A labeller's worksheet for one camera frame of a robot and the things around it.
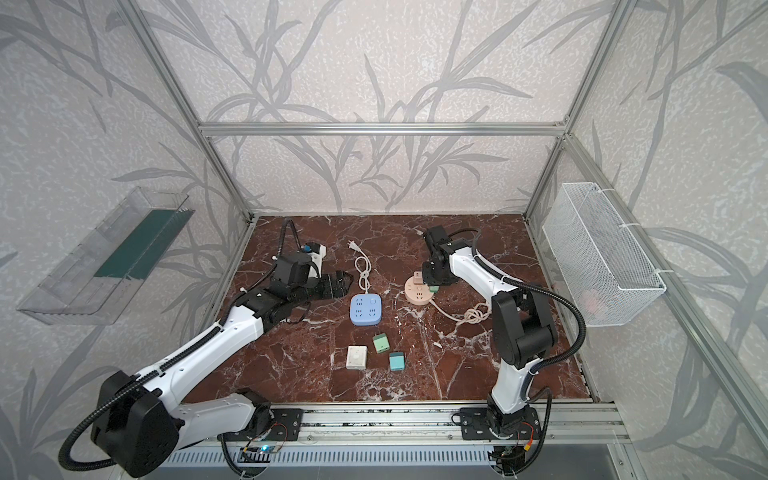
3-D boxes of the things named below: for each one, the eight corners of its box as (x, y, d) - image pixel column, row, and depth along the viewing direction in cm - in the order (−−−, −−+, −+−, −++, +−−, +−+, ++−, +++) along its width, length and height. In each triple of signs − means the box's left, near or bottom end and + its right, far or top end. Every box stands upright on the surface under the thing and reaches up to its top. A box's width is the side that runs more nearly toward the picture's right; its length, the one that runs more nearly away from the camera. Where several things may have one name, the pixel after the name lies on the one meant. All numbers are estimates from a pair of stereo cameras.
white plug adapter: (347, 369, 85) (345, 365, 82) (349, 349, 88) (347, 345, 86) (366, 369, 85) (365, 366, 82) (368, 349, 88) (367, 345, 86)
